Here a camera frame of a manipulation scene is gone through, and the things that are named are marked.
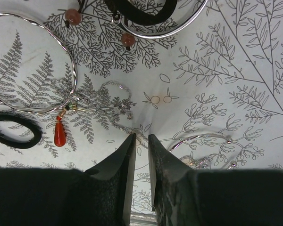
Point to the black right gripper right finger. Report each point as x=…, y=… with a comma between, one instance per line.
x=182, y=196

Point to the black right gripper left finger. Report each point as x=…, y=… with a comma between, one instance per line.
x=99, y=196

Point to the red teardrop pendant earring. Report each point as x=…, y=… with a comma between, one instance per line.
x=59, y=133

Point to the floral patterned tablecloth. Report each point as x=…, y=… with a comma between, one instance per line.
x=216, y=88

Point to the thin twisted silver bangle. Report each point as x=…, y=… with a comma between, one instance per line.
x=37, y=72

